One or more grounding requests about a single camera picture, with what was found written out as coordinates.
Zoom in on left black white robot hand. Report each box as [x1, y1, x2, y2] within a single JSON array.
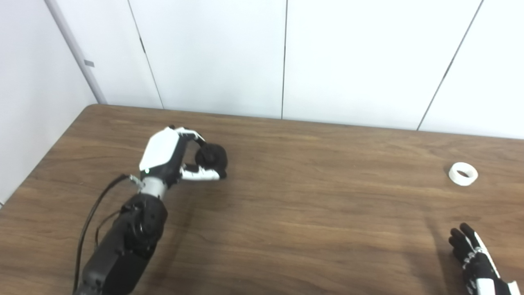
[[139, 125, 226, 186]]

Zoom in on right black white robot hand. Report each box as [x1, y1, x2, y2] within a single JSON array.
[[448, 223, 522, 295]]

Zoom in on round black part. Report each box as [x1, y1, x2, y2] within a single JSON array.
[[195, 143, 228, 177]]

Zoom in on white ring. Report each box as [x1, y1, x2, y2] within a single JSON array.
[[448, 162, 479, 186]]

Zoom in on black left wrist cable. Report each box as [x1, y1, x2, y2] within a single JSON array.
[[72, 174, 145, 294]]

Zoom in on grey wall corner strip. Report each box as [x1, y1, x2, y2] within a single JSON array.
[[44, 0, 108, 104]]

